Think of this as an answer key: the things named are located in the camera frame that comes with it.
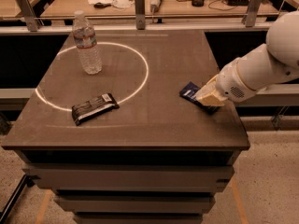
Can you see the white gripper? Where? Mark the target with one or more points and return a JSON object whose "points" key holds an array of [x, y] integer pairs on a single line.
{"points": [[230, 82]]}

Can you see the blue rxbar blueberry wrapper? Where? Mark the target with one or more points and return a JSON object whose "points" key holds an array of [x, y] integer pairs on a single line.
{"points": [[188, 93]]}

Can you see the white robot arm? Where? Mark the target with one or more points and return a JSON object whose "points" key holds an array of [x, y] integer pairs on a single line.
{"points": [[275, 61]]}

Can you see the clear plastic water bottle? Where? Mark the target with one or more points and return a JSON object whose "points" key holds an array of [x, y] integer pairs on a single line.
{"points": [[86, 43]]}

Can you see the black snack bar wrapper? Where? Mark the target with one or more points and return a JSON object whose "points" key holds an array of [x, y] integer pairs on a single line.
{"points": [[93, 108]]}

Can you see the grey drawer cabinet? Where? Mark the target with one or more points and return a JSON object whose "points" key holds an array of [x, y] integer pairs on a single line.
{"points": [[132, 194]]}

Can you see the metal bracket right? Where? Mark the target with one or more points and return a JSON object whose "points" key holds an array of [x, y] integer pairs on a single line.
{"points": [[250, 17]]}

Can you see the metal bracket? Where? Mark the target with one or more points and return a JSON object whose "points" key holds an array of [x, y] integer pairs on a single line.
{"points": [[250, 17], [29, 15], [140, 21]]}

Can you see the metal bracket middle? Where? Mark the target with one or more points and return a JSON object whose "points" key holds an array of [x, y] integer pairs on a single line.
{"points": [[140, 21]]}

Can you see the metal bracket left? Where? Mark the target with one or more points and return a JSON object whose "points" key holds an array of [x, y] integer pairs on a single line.
{"points": [[29, 15]]}

